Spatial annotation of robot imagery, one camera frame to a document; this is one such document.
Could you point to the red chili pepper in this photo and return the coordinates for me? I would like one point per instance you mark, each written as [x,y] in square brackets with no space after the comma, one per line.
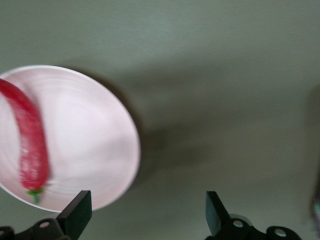
[32,150]

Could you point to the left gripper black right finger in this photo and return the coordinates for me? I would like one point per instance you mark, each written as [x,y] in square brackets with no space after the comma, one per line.
[220,222]

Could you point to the large table cover sheet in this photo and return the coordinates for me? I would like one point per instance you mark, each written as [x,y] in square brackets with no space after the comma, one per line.
[200,75]

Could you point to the pink round plate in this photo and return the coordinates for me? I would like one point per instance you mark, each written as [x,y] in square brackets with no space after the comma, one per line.
[87,140]

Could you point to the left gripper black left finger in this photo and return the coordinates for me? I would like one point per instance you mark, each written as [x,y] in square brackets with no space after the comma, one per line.
[75,217]

